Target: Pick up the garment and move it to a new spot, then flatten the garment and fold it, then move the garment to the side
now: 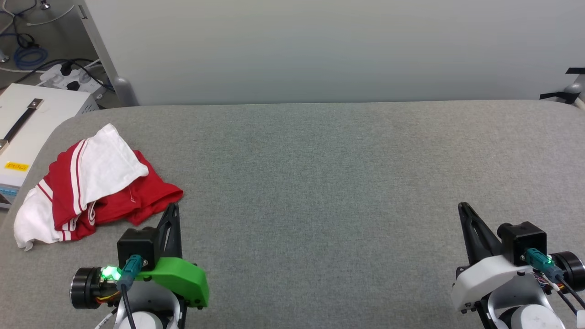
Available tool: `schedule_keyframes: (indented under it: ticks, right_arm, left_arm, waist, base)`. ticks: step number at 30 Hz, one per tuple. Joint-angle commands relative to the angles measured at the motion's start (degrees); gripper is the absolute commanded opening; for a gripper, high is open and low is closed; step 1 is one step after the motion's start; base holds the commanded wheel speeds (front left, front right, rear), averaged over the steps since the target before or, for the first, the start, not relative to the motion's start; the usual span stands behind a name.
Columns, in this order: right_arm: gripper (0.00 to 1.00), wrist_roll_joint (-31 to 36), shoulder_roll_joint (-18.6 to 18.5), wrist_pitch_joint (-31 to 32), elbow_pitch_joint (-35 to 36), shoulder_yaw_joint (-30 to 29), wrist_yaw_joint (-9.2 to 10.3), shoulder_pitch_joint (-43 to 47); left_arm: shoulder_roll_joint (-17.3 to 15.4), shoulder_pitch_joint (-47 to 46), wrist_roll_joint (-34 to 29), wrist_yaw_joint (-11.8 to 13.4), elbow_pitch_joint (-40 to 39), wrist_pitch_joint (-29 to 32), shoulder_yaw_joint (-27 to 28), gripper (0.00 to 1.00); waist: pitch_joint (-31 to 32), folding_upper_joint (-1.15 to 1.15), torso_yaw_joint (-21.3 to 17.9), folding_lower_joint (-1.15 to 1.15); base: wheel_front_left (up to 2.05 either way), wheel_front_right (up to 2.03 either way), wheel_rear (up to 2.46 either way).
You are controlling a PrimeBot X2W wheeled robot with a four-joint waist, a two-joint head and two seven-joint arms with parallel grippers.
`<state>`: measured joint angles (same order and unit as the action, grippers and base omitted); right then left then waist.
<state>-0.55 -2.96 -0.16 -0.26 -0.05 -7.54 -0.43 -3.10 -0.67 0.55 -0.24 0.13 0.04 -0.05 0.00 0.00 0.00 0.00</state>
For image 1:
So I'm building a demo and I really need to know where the white power strip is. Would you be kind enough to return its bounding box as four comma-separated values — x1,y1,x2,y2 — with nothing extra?
39,61,104,99

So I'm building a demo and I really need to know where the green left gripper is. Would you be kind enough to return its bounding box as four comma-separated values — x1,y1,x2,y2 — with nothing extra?
135,202,210,308

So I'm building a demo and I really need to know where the white floor cable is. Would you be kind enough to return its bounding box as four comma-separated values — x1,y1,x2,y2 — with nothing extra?
0,4,76,74

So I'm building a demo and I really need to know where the white machine with black handle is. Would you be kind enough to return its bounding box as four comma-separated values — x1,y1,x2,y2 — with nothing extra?
0,83,100,209

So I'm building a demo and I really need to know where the grey metal frame leg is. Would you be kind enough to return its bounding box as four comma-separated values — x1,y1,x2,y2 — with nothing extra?
77,4,139,107

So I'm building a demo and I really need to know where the blue coiled cable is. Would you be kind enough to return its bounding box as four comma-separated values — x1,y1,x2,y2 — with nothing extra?
12,45,49,70

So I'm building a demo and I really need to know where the red and white shirt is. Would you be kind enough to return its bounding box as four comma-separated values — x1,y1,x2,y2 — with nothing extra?
14,123,184,251

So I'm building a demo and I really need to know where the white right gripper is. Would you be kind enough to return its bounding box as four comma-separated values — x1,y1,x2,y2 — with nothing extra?
451,202,549,313

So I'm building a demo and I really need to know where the black tape on metal stand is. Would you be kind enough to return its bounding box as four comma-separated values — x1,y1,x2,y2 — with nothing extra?
539,67,585,110

